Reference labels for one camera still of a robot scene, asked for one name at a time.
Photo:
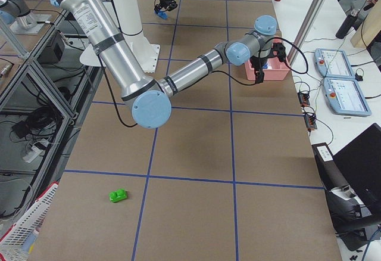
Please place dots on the upper teach pendant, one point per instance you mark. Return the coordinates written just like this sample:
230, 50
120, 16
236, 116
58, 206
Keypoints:
333, 63

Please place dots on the green block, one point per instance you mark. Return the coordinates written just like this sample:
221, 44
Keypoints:
118, 195

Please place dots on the black water bottle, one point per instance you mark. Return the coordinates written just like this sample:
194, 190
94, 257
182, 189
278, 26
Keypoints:
347, 23

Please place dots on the aluminium frame post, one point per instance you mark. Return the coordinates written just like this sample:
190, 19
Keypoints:
306, 25

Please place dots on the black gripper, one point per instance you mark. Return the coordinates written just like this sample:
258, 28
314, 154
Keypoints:
256, 63
164, 0

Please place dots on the white plastic basket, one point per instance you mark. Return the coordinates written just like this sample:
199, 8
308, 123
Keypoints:
18, 242

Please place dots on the teach pendant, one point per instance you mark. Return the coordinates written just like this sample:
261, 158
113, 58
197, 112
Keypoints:
345, 98
333, 63

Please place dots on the long blue stud block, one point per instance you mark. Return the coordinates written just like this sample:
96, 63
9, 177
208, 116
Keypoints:
162, 15

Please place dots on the pink plastic box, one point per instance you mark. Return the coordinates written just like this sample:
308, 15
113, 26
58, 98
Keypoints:
277, 57

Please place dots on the black laptop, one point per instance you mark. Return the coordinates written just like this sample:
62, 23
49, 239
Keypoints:
351, 181

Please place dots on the lower teach pendant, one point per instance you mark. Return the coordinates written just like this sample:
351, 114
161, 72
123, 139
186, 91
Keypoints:
345, 98

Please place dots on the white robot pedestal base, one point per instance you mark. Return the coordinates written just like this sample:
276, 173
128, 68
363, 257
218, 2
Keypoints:
125, 14

